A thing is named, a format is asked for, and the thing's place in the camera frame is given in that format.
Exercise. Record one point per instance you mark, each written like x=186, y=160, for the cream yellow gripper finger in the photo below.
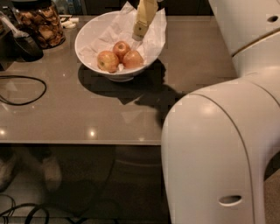
x=146, y=11

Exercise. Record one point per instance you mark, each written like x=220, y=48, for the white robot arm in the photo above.
x=217, y=141

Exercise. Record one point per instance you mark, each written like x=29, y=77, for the white ceramic bowl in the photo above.
x=87, y=38

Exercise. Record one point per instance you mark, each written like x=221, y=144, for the left red yellow apple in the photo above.
x=107, y=61

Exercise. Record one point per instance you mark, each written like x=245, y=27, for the small white items behind bowl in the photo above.
x=69, y=22

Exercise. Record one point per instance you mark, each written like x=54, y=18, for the white crumpled paper liner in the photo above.
x=116, y=27

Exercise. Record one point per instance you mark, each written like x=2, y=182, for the glass jar of dried chips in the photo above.
x=41, y=20

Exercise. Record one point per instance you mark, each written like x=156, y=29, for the white shoe under table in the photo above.
x=52, y=173

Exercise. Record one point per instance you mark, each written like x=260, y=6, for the black scoop with clear handle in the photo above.
x=28, y=49

